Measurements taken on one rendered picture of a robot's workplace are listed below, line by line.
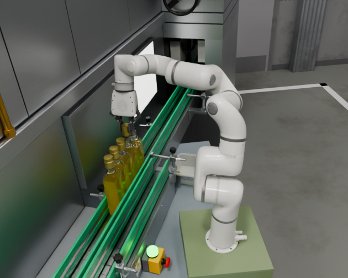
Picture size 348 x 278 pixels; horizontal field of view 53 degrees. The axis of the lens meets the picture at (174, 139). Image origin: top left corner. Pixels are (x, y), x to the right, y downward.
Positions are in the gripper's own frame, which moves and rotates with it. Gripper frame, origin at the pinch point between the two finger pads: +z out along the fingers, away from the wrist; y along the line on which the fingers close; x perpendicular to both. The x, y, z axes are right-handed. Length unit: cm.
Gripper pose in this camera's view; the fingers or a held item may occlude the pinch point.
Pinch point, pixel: (125, 127)
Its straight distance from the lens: 140.7
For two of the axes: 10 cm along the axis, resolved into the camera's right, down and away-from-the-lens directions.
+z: -0.2, 9.4, 3.3
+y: 9.6, 1.1, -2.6
